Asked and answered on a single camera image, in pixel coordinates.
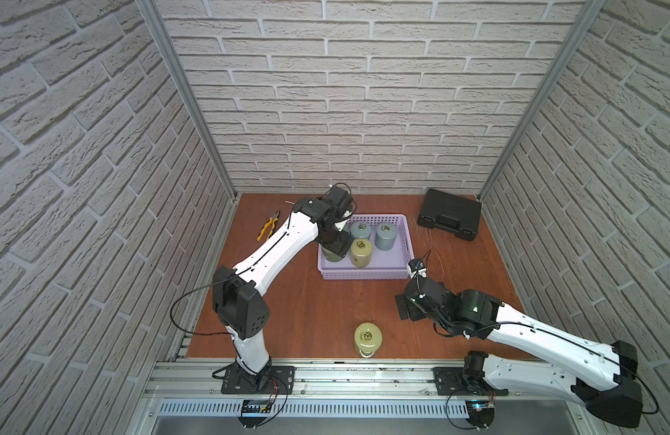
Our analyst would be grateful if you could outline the yellow-green canister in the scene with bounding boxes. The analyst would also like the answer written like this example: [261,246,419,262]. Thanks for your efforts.
[349,239,373,268]
[354,323,383,358]

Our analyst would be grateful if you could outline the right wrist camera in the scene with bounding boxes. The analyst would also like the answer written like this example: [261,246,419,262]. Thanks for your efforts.
[407,258,427,279]

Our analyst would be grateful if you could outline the yellow black pliers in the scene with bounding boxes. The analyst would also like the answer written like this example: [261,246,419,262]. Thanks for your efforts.
[256,210,280,242]

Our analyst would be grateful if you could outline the left controller board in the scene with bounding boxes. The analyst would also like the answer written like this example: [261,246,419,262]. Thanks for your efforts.
[238,399,273,429]

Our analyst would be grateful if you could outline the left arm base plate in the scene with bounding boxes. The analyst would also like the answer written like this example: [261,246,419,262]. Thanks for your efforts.
[221,362,296,396]

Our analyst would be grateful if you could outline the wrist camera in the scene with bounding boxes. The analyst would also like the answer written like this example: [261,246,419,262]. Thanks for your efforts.
[321,185,355,220]
[407,258,427,279]

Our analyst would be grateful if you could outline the blue-grey canister back middle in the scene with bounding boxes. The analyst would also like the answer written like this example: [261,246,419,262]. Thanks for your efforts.
[349,220,372,239]

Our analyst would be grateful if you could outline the aluminium corner post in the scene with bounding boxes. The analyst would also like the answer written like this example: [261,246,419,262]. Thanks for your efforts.
[476,0,606,202]
[137,0,239,201]

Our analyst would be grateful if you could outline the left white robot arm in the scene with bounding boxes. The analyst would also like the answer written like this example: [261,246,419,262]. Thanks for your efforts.
[212,191,357,378]

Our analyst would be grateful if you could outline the lavender plastic basket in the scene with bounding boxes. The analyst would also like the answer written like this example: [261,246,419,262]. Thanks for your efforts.
[318,214,414,280]

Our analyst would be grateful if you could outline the black plastic tool case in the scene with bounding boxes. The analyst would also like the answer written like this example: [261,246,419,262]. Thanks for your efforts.
[417,188,482,241]

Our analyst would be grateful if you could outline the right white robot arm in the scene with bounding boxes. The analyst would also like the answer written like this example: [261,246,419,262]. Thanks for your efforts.
[396,274,644,429]

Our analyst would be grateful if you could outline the right aluminium corner post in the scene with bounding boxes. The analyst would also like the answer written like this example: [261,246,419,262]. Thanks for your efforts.
[476,0,606,202]

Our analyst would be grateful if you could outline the controller board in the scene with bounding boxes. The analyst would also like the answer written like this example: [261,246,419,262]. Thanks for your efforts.
[465,401,495,431]
[238,399,273,429]

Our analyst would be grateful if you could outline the left aluminium corner post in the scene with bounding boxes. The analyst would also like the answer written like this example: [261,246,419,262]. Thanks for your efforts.
[137,0,239,201]

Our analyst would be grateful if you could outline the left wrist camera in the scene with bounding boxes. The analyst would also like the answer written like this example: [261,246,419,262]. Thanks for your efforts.
[321,185,355,220]

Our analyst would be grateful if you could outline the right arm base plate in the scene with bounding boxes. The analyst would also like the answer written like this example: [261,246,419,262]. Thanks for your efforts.
[432,367,509,397]

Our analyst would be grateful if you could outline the green canister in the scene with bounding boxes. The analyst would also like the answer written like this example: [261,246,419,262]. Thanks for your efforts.
[321,248,344,263]

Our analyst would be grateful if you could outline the blue-grey canister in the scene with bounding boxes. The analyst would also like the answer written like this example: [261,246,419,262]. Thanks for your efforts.
[375,222,398,251]
[349,220,372,239]

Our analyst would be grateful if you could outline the right controller board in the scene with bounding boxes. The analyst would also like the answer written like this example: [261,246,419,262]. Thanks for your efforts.
[465,401,495,431]

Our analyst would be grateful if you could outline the blue-grey canister back right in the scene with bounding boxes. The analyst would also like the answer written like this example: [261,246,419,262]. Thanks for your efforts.
[375,222,398,251]

